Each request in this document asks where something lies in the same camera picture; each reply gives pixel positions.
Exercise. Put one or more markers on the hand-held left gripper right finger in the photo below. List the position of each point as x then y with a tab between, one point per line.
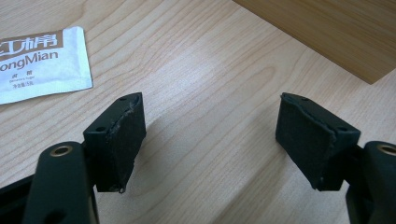
308	143

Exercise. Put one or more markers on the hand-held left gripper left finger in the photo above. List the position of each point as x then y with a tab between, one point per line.
120	146

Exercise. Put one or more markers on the white brown sugar sachet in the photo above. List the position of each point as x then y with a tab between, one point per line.
43	68

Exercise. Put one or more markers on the wooden tea box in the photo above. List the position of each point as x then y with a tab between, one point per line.
327	28

